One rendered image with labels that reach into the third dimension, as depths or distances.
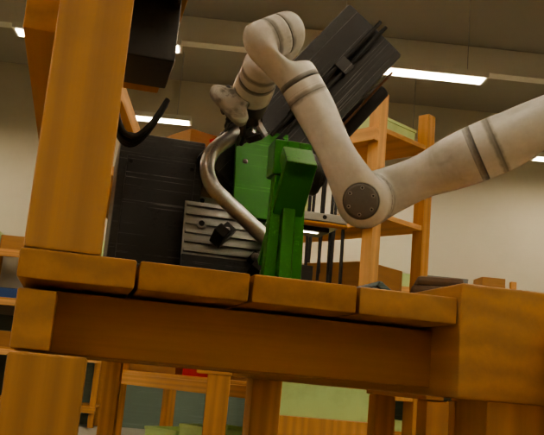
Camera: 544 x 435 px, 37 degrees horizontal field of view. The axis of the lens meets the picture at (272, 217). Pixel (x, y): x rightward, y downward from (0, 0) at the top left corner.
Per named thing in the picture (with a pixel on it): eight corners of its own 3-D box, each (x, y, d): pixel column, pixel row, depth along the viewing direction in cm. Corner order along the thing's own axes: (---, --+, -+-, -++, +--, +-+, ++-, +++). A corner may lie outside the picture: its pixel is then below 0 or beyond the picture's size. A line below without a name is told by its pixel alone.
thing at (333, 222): (325, 239, 200) (326, 227, 200) (347, 229, 184) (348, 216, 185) (167, 218, 191) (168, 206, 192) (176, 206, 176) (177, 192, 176)
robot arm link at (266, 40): (244, 18, 131) (286, 91, 130) (287, 2, 135) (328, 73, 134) (231, 38, 138) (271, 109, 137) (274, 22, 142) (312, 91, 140)
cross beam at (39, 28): (65, 207, 234) (69, 177, 236) (60, 34, 110) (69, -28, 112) (47, 204, 233) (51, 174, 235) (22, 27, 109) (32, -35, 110)
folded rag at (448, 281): (464, 297, 123) (464, 278, 124) (410, 293, 124) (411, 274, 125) (458, 304, 133) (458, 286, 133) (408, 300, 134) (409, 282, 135)
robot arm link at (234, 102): (205, 94, 149) (211, 74, 143) (250, 66, 154) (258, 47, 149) (237, 129, 147) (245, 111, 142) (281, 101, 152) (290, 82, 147)
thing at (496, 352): (276, 380, 250) (281, 331, 253) (555, 407, 107) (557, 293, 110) (231, 376, 247) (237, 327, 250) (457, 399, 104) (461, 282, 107)
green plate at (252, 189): (276, 237, 174) (278, 152, 183) (287, 222, 167) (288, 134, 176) (224, 231, 171) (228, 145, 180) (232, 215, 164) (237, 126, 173)
